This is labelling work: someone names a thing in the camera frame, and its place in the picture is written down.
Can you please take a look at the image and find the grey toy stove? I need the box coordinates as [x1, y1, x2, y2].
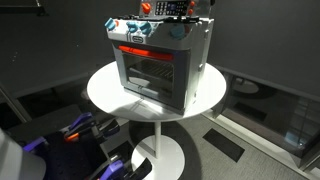
[104, 0, 215, 116]

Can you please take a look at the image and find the blue stove knob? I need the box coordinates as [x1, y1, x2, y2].
[126, 20, 140, 34]
[138, 21, 154, 37]
[104, 17, 117, 31]

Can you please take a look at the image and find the black stove keypad panel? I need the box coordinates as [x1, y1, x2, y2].
[154, 0, 190, 17]

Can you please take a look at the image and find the large orange stove knob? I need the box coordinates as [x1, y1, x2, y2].
[141, 2, 152, 15]

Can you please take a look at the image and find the grey oven door with window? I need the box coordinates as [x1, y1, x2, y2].
[112, 40, 192, 113]

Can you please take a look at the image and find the black burner grate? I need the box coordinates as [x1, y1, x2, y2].
[163, 16, 201, 24]
[116, 14, 141, 20]

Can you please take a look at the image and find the purple clamp with orange tips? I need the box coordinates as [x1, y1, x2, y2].
[62, 111, 121, 145]

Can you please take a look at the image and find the purple black spring clamp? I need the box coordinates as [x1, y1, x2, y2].
[99, 157, 153, 180]
[22, 135, 49, 153]

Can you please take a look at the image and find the black and blue machine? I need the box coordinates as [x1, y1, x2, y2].
[5, 104, 113, 180]

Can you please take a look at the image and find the wire oven rack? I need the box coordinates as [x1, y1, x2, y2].
[127, 61, 175, 84]

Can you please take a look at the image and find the orange oven door handle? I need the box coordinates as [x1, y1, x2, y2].
[118, 45, 175, 62]

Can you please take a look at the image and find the white table pedestal base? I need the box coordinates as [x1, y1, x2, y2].
[130, 121, 186, 180]

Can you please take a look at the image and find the dark metal frame bar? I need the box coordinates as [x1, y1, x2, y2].
[0, 83, 33, 124]

